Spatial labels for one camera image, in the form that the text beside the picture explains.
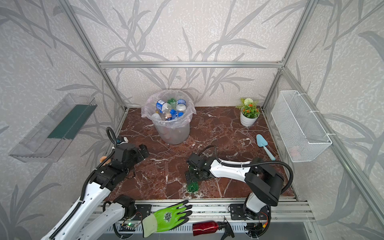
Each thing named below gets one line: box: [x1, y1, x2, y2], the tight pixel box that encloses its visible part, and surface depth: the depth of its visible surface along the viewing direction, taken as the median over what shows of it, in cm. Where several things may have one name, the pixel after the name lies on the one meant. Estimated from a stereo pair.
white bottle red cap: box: [151, 111, 162, 121], surface depth 86 cm
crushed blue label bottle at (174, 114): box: [170, 109, 184, 119], surface depth 86 cm
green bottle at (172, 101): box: [167, 98, 177, 110], surface depth 92 cm
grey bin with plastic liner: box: [141, 90, 197, 145], surface depth 87 cm
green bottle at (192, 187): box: [187, 181, 199, 193], surface depth 80 cm
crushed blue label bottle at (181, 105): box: [176, 99, 187, 112], surface depth 87 cm
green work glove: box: [142, 200, 193, 238], surface depth 72 cm
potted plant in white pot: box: [235, 97, 261, 127], surface depth 104 cm
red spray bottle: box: [192, 216, 235, 240], surface depth 69 cm
